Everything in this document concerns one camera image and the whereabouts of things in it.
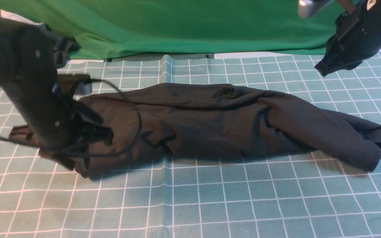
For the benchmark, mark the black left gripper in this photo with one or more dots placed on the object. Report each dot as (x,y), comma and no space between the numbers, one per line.
(54,120)

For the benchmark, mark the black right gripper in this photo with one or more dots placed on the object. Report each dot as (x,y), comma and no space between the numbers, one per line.
(357,38)

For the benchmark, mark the dark gray long-sleeved shirt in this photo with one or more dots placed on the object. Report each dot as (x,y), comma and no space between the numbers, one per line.
(225,121)

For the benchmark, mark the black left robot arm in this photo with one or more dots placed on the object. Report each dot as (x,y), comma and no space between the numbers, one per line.
(27,57)

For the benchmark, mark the green checkered tablecloth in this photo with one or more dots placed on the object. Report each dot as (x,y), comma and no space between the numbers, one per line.
(294,196)

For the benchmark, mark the crumpled dark gray garment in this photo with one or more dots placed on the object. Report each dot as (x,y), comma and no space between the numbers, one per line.
(62,46)

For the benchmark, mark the green backdrop cloth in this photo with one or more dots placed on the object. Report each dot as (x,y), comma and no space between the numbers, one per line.
(116,28)

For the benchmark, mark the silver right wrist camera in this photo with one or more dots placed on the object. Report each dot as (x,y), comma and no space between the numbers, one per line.
(309,8)

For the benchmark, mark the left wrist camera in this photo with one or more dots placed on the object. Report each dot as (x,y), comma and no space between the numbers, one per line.
(75,84)

